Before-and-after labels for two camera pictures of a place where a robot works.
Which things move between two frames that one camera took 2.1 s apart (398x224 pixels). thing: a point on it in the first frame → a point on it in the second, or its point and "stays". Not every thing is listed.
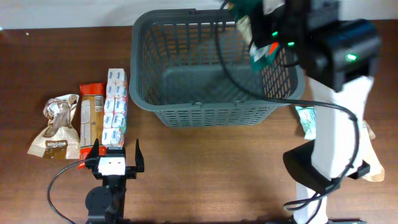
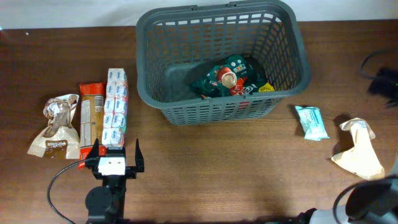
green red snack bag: x=259 y=56 → x=234 y=78
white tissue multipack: x=115 y=109 stays
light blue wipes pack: x=307 y=116 stays
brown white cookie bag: x=61 y=140 stays
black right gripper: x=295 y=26 → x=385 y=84
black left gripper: x=130 y=172 stays
